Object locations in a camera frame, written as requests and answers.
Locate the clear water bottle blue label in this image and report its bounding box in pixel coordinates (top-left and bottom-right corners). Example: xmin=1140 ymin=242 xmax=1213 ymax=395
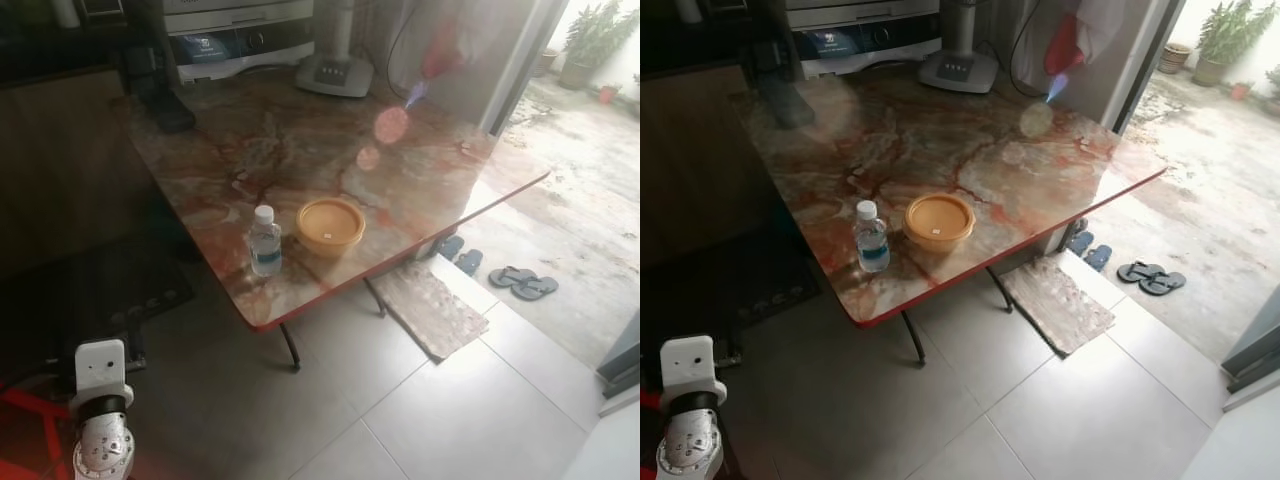
xmin=853 ymin=200 xmax=891 ymax=273
xmin=248 ymin=205 xmax=283 ymax=278

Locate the red marble table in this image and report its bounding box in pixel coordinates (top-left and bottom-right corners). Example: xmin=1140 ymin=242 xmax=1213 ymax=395
xmin=125 ymin=75 xmax=552 ymax=332
xmin=735 ymin=74 xmax=1168 ymax=329

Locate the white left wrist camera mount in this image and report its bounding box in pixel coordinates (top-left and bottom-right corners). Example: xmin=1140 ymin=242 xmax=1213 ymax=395
xmin=659 ymin=335 xmax=729 ymax=406
xmin=70 ymin=339 xmax=135 ymax=411

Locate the orange lidded bowl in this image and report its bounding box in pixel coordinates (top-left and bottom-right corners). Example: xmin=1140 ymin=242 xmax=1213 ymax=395
xmin=903 ymin=192 xmax=977 ymax=253
xmin=296 ymin=197 xmax=367 ymax=258

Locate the green potted plant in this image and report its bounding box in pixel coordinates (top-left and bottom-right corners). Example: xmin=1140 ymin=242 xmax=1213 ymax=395
xmin=560 ymin=0 xmax=641 ymax=91
xmin=1195 ymin=0 xmax=1280 ymax=88

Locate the white kitchen appliance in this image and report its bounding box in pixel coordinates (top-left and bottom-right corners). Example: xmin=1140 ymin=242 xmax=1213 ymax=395
xmin=787 ymin=0 xmax=943 ymax=79
xmin=163 ymin=0 xmax=316 ymax=83

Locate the brown patterned doormat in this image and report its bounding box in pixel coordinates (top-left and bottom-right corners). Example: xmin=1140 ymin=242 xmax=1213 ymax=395
xmin=998 ymin=255 xmax=1117 ymax=358
xmin=370 ymin=258 xmax=491 ymax=363

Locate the black appliance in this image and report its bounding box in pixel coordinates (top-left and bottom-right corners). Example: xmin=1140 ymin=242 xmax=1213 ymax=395
xmin=120 ymin=0 xmax=198 ymax=134
xmin=740 ymin=0 xmax=817 ymax=129

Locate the grey door panel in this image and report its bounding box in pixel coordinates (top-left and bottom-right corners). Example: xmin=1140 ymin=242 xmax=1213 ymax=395
xmin=597 ymin=310 xmax=641 ymax=401
xmin=1220 ymin=285 xmax=1280 ymax=396

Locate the red hanging cloth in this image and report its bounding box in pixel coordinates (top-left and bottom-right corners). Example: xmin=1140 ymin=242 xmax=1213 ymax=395
xmin=420 ymin=15 xmax=466 ymax=83
xmin=1043 ymin=10 xmax=1091 ymax=79

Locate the grey standing fan base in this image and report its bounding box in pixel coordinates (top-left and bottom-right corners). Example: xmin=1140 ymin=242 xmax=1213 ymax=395
xmin=918 ymin=0 xmax=1001 ymax=95
xmin=295 ymin=0 xmax=376 ymax=98

